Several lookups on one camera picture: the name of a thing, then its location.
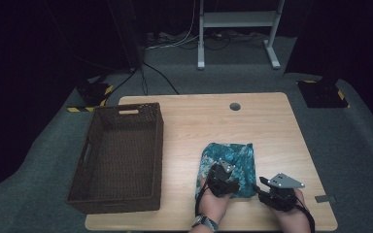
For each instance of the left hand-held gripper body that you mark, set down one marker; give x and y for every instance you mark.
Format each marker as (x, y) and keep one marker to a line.
(218, 181)

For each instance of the teal floral shirt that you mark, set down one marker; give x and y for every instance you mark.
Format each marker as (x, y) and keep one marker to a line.
(236, 158)

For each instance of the white metal stand frame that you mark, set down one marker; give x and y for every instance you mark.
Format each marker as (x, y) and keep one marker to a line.
(239, 19)

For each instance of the person's right hand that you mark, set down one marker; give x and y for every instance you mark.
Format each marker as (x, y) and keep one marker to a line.
(291, 220)

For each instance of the person's left hand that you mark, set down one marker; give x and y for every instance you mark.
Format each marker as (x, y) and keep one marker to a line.
(213, 205)

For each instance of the brown wicker basket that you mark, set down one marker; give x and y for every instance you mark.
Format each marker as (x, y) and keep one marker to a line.
(116, 161)

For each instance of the black upright column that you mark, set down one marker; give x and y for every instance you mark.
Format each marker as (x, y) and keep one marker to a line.
(129, 32)

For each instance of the silver wristwatch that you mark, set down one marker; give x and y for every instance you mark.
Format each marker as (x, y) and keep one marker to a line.
(205, 222)

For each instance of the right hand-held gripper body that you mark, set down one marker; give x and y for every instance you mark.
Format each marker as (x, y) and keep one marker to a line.
(281, 195)

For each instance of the grey round table grommet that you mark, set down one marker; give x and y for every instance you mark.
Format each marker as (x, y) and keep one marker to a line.
(235, 106)

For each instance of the grey tape piece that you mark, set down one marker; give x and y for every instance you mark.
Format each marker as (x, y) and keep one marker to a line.
(325, 198)

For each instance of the yellow black hazard tape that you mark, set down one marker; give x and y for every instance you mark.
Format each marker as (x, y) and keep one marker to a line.
(77, 109)

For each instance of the black floor base plate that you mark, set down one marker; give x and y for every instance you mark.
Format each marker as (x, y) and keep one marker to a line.
(94, 92)
(322, 93)

